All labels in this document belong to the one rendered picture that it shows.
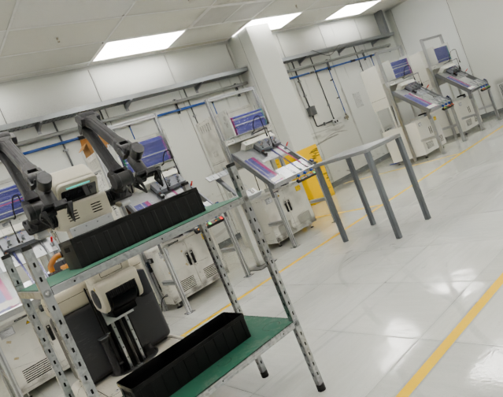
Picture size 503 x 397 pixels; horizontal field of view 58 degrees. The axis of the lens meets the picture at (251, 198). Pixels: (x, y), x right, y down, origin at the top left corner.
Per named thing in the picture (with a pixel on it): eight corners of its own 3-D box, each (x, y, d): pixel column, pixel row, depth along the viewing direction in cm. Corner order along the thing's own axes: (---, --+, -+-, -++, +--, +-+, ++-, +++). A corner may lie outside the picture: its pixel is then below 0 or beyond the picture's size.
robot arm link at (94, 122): (94, 118, 244) (75, 123, 237) (93, 108, 240) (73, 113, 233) (139, 153, 221) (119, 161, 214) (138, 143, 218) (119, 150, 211)
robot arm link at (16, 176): (10, 146, 224) (-12, 151, 218) (9, 128, 214) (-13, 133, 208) (53, 217, 212) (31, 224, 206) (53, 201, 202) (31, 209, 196)
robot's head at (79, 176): (47, 198, 230) (42, 172, 221) (86, 183, 242) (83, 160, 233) (61, 212, 222) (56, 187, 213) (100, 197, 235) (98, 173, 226)
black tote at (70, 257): (187, 216, 211) (178, 193, 210) (206, 210, 198) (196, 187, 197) (69, 270, 177) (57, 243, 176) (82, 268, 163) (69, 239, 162)
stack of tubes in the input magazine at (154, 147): (171, 158, 475) (161, 134, 473) (128, 173, 444) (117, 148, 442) (166, 161, 485) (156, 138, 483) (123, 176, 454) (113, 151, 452)
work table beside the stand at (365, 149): (400, 239, 377) (365, 149, 370) (343, 242, 437) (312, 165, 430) (431, 217, 400) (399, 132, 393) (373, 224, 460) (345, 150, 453)
